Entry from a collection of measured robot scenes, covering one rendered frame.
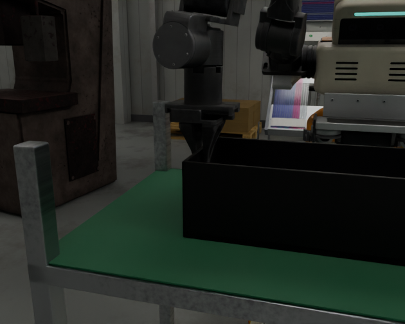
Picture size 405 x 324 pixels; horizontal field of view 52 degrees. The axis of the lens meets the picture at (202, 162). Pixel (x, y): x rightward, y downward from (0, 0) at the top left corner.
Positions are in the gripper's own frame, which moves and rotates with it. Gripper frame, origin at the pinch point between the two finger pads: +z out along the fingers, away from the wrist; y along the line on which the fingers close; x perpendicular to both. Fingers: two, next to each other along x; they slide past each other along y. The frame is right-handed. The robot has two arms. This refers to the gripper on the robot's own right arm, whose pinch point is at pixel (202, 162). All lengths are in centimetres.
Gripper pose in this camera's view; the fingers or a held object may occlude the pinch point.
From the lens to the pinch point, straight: 64.4
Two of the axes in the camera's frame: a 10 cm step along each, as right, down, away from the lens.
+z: -0.1, 9.7, 2.5
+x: 2.7, -2.4, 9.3
